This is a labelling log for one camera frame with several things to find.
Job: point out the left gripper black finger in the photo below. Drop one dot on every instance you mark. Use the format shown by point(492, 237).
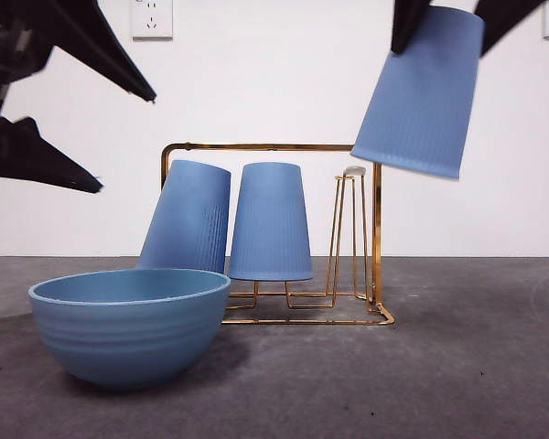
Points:
point(96, 46)
point(27, 155)

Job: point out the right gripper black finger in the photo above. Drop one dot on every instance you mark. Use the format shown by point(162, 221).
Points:
point(407, 20)
point(503, 18)

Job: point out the blue ribbed plastic cup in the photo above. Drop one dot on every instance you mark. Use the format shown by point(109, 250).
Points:
point(416, 105)
point(183, 219)
point(270, 228)

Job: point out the light blue ribbed bowl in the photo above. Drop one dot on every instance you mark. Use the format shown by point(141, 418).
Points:
point(128, 338)

